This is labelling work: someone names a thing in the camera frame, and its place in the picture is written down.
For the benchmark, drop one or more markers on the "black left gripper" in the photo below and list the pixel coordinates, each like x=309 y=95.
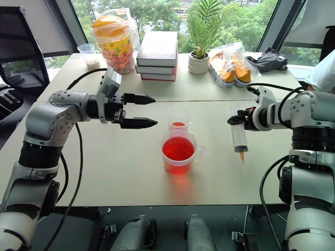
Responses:
x=115 y=103

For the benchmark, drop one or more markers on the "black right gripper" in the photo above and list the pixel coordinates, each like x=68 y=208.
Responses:
x=250 y=120

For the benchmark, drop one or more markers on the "clear syringe with orange tip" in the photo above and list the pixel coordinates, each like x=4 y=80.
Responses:
x=238 y=138

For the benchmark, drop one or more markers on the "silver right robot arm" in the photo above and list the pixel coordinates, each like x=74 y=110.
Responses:
x=306 y=104

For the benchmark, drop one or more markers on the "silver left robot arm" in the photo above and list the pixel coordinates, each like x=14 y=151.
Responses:
x=52 y=117

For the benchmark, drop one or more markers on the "small cup of red liquid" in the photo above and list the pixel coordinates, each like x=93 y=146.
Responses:
x=178 y=123

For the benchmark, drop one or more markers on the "large cup of red liquid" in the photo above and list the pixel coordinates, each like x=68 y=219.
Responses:
x=178 y=154

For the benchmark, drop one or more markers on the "clear cup with white granules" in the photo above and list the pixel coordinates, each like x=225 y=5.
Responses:
x=90 y=56

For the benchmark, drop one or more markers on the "white book with red spine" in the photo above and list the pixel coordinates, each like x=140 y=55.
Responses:
x=158 y=77

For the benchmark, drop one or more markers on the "white book with dark spine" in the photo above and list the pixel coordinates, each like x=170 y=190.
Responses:
x=154 y=69

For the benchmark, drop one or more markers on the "plastic bag of orange shoes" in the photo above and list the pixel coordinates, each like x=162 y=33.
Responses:
x=230 y=68

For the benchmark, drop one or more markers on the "dark grey crumpled cloth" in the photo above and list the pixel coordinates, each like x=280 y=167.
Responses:
x=269 y=60

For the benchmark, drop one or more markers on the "thick white hardcover book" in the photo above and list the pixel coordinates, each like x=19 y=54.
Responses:
x=158 y=48

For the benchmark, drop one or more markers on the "green plant in white pot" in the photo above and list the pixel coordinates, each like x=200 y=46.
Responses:
x=199 y=61

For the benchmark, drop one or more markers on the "bagged candy jar orange lid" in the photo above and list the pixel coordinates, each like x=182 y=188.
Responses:
x=116 y=44

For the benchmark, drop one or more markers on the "black chair backrest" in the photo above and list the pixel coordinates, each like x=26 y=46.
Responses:
x=328 y=44

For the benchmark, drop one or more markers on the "black metal clamp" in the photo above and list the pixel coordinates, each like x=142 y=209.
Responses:
x=109 y=231
x=243 y=241

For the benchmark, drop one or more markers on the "dark grey rounded shape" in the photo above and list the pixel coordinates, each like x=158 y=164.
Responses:
x=199 y=235
x=136 y=235

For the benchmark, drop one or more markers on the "black mesh office chair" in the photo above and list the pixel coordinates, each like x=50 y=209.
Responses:
x=18 y=52

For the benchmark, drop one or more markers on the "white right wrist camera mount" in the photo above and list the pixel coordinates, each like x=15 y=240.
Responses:
x=263 y=112

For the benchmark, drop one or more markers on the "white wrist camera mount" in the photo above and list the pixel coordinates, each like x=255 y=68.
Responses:
x=263 y=112
x=110 y=83

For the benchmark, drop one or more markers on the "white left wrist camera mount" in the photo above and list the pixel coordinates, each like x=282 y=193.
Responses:
x=110 y=83

